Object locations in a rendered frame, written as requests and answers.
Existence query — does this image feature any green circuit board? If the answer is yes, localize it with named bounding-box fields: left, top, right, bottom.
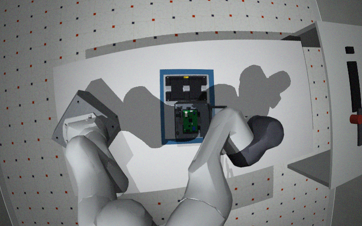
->
left=183, top=110, right=197, bottom=132

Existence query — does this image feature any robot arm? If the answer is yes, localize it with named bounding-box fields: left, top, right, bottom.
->
left=63, top=107, right=284, bottom=226

